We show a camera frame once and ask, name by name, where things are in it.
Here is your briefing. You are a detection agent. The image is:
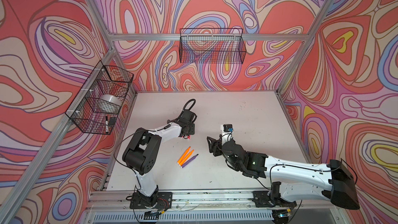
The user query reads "white tape roll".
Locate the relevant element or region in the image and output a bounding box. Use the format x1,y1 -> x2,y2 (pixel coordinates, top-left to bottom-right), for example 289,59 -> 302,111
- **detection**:
100,94 -> 122,106

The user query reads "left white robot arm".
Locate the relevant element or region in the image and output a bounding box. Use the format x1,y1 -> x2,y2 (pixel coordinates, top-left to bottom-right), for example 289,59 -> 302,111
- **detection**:
122,110 -> 197,198

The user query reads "aluminium front rail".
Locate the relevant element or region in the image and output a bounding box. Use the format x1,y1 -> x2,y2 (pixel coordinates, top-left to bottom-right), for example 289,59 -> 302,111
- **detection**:
86,188 -> 340,212

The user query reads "orange pen left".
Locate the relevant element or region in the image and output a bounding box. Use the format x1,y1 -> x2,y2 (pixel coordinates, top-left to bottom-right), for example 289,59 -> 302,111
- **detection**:
177,146 -> 191,164

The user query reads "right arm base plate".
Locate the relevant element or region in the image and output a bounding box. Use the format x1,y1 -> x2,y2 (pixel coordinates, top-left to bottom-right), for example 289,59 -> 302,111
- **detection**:
252,191 -> 297,208

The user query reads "orange pen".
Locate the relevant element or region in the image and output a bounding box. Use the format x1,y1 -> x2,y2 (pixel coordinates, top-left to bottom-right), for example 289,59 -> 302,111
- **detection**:
180,150 -> 194,166
177,146 -> 191,164

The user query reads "purple pen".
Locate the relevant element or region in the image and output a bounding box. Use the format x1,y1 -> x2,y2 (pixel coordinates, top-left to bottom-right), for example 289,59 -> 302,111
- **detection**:
181,154 -> 198,168

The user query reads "black wire basket left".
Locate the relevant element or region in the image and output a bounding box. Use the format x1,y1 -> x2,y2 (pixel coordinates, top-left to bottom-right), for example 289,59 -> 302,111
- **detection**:
65,61 -> 134,135

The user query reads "black wire basket back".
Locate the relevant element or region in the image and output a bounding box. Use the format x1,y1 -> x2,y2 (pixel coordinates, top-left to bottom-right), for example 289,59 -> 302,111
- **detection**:
179,27 -> 247,64

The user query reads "black wire basket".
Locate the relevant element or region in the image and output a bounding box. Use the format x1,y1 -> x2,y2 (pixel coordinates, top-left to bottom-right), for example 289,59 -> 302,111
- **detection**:
65,61 -> 134,135
179,27 -> 247,64

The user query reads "orange pen middle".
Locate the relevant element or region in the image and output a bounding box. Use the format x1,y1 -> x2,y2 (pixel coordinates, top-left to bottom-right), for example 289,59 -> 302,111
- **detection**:
180,150 -> 194,166

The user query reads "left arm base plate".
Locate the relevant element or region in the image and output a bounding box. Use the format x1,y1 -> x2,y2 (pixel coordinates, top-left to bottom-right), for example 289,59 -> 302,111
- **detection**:
130,192 -> 173,211

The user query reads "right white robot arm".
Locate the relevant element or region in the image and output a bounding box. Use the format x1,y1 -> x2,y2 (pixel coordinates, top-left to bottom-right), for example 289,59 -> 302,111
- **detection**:
206,134 -> 360,210

